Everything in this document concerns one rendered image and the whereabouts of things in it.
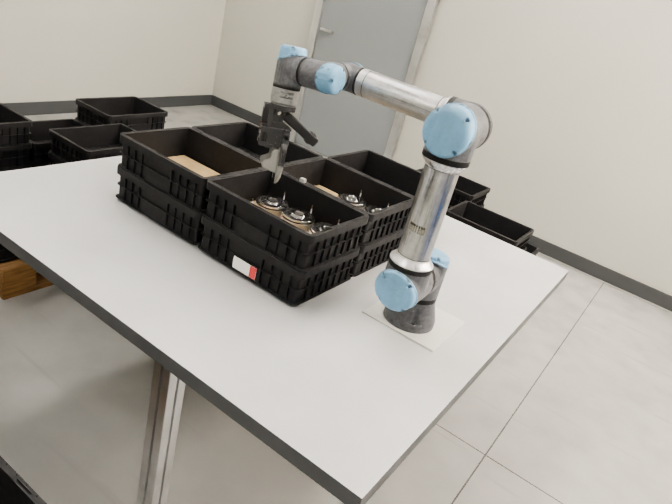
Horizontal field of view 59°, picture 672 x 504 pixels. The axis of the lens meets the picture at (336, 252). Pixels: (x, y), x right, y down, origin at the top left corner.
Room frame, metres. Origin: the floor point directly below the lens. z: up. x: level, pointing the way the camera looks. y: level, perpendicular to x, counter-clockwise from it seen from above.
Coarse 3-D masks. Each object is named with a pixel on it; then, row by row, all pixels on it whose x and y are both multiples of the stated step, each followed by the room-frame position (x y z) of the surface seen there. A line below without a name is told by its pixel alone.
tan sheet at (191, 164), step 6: (174, 156) 1.97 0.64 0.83; (180, 156) 1.98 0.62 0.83; (186, 156) 2.00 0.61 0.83; (180, 162) 1.93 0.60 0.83; (186, 162) 1.94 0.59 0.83; (192, 162) 1.96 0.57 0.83; (192, 168) 1.90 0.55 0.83; (198, 168) 1.92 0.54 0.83; (204, 168) 1.93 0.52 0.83; (204, 174) 1.88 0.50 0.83; (210, 174) 1.89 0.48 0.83; (216, 174) 1.90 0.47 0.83
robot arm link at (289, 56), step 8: (280, 48) 1.59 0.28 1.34; (288, 48) 1.58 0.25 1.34; (296, 48) 1.58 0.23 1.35; (280, 56) 1.58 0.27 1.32; (288, 56) 1.57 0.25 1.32; (296, 56) 1.58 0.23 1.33; (304, 56) 1.59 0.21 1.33; (280, 64) 1.58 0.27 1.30; (288, 64) 1.57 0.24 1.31; (296, 64) 1.56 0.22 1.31; (280, 72) 1.57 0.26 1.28; (288, 72) 1.56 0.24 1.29; (280, 80) 1.57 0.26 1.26; (288, 80) 1.57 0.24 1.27; (288, 88) 1.57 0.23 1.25; (296, 88) 1.58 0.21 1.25
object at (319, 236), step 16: (224, 176) 1.65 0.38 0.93; (240, 176) 1.69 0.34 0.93; (288, 176) 1.79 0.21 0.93; (224, 192) 1.54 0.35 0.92; (320, 192) 1.73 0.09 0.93; (256, 208) 1.48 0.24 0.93; (352, 208) 1.67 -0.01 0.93; (272, 224) 1.45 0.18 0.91; (288, 224) 1.43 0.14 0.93; (352, 224) 1.56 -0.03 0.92; (304, 240) 1.40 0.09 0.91; (320, 240) 1.43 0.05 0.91
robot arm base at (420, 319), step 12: (420, 300) 1.45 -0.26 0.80; (432, 300) 1.46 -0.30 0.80; (384, 312) 1.49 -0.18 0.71; (396, 312) 1.45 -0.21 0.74; (408, 312) 1.44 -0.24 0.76; (420, 312) 1.44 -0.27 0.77; (432, 312) 1.47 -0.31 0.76; (396, 324) 1.44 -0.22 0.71; (408, 324) 1.43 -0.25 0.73; (420, 324) 1.44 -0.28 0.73; (432, 324) 1.47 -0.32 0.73
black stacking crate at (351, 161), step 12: (348, 156) 2.22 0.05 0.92; (360, 156) 2.30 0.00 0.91; (372, 156) 2.34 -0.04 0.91; (360, 168) 2.32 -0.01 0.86; (372, 168) 2.33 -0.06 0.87; (384, 168) 2.30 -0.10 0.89; (396, 168) 2.28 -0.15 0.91; (384, 180) 2.30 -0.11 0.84; (396, 180) 2.27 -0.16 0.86; (408, 180) 2.25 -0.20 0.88; (408, 192) 2.24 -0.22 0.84
